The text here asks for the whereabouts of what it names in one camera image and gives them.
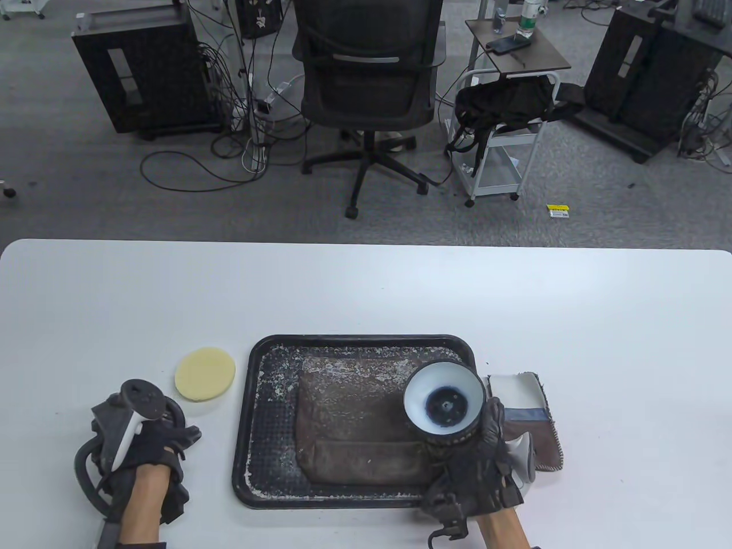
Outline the brown leather bag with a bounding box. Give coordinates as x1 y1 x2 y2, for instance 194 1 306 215
295 356 452 487

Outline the person's right hand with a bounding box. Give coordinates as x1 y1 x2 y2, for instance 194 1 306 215
420 397 526 541

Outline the clear bottle green label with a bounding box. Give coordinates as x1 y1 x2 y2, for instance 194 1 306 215
518 0 543 39

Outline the white rolling cart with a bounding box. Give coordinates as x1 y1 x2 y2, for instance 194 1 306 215
452 69 560 208

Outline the person's right forearm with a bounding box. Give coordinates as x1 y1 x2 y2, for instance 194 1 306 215
475 508 532 549

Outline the black pouch white print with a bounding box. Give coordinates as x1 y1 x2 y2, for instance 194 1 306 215
234 0 284 39

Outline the brown side table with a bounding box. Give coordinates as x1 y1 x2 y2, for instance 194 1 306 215
465 17 571 75

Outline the black plastic tray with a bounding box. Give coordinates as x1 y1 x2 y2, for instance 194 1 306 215
232 335 494 510

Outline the black smartphone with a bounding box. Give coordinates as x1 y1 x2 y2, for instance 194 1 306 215
487 35 532 55

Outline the black mesh office chair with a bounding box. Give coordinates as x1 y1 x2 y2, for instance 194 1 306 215
293 0 448 218

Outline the white power strip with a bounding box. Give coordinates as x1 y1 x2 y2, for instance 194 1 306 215
243 140 269 172

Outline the black white hand controller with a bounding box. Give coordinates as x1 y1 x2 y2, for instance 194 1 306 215
74 379 186 518
506 433 538 494

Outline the white grey cloth swatch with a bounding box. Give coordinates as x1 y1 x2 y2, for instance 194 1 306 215
486 372 564 472

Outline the black backpack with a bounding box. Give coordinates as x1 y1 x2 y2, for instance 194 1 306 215
445 76 585 175

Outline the tangled cable bundle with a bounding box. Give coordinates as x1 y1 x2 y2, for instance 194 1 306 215
678 69 732 172

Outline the black leather care cream tin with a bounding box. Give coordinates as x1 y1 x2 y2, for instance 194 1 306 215
403 362 487 458

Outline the black looped floor cable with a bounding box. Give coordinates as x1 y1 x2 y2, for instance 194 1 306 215
140 150 269 192

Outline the white wheeled base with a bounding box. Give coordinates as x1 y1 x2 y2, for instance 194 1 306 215
0 0 46 21

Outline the white desk leg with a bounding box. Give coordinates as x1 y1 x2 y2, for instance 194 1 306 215
226 0 258 149

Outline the person's left hand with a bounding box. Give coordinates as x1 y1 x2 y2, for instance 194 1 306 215
90 393 202 492

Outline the person's left forearm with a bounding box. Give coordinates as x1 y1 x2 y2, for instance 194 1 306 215
100 463 189 549

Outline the black cable bundle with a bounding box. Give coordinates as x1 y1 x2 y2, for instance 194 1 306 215
189 0 255 158

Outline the black wrist camera unit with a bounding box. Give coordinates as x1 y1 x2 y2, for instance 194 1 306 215
96 515 121 549

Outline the yellow round sponge pad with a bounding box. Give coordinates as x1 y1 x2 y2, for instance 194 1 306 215
174 347 237 403

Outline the black wheeled cabinet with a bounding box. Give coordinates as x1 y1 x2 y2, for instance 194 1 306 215
575 0 732 164
71 0 221 141

